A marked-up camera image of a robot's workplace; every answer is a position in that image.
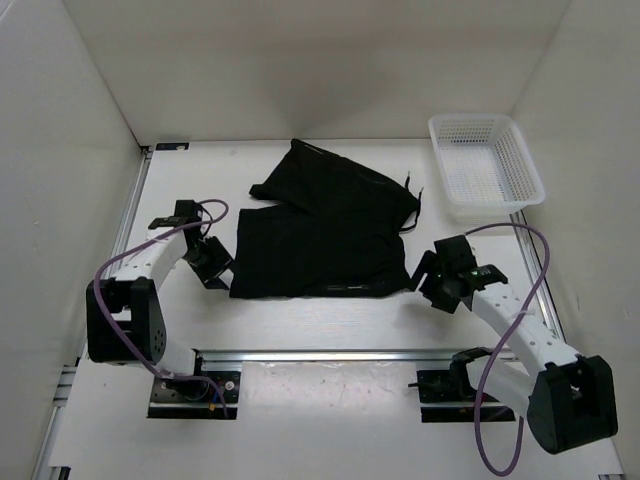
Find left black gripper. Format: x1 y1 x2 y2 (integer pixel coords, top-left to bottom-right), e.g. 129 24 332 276
182 235 240 290

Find black shorts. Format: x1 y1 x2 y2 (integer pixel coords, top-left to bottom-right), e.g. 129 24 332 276
230 139 421 299

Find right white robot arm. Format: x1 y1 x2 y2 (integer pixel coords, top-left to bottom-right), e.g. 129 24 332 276
410 235 618 454

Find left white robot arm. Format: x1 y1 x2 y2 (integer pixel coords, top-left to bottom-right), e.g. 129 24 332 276
86 199 233 400

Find white plastic basket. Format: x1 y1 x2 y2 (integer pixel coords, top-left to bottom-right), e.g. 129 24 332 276
428 113 546 222

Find dark corner label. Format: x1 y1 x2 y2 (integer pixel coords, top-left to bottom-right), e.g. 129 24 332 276
155 142 190 151

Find aluminium frame rail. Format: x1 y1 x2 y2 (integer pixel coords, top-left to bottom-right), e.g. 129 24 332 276
199 349 457 363

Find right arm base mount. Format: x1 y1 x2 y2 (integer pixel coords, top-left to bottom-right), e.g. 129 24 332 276
408 370 515 423

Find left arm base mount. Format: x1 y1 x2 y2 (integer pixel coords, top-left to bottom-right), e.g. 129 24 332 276
147 364 241 421

